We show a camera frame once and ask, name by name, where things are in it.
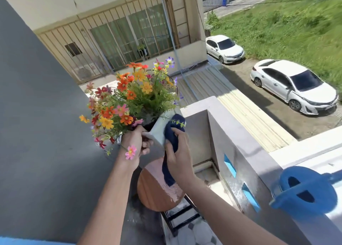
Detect person's left hand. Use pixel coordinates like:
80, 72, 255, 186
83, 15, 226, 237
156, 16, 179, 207
118, 126, 154, 172

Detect person's right hand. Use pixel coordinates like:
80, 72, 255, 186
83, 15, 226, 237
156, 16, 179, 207
164, 128, 198, 187

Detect dark blue cloth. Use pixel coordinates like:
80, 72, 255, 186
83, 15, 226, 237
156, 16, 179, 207
161, 114, 186, 187

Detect white square flower pot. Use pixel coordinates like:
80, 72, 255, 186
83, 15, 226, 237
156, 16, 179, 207
142, 107, 183, 153

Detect person's left forearm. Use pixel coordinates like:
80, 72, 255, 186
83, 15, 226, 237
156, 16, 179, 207
77, 158, 140, 245

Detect person's right forearm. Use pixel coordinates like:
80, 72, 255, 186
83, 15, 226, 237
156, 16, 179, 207
184, 173, 290, 245

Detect round brown wooden table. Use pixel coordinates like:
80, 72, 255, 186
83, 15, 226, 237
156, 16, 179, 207
136, 157, 186, 213

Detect colourful artificial flower bouquet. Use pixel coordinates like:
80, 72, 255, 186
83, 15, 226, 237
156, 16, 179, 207
79, 57, 186, 160

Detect corrugated metal roof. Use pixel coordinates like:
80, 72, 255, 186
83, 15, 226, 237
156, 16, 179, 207
175, 63, 298, 153

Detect small green potted plant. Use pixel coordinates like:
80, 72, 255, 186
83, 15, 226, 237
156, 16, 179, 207
137, 44, 149, 58

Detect air conditioner outdoor unit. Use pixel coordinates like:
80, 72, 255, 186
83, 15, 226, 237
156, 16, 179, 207
73, 65, 94, 83

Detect glass sliding door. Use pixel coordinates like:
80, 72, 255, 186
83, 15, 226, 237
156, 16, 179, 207
89, 4, 173, 72

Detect white sedan car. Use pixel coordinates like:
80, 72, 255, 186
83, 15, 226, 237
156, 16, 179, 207
205, 35, 245, 64
250, 59, 339, 116

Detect beige metal window grille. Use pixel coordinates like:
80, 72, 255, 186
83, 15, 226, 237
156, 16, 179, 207
37, 0, 175, 85

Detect blue plastic watering can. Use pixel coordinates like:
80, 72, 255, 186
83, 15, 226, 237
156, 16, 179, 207
268, 166, 342, 222

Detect green grass field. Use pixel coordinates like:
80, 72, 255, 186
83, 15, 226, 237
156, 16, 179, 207
207, 0, 342, 93

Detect black metal stand frame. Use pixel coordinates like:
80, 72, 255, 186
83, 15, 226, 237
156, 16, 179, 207
160, 194, 205, 238

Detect wooden ladder frame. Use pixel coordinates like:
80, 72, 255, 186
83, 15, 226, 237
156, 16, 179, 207
162, 0, 192, 48

